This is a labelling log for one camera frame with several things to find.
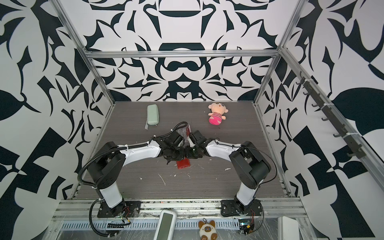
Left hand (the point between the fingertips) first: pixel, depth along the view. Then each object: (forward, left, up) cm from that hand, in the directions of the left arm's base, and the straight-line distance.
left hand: (186, 155), depth 89 cm
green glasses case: (+30, +24, -2) cm, 38 cm away
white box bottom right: (-36, -44, +1) cm, 57 cm away
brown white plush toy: (-36, -9, 0) cm, 37 cm away
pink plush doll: (+32, -23, +3) cm, 39 cm away
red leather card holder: (-4, +2, -3) cm, 5 cm away
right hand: (+1, +1, -1) cm, 1 cm away
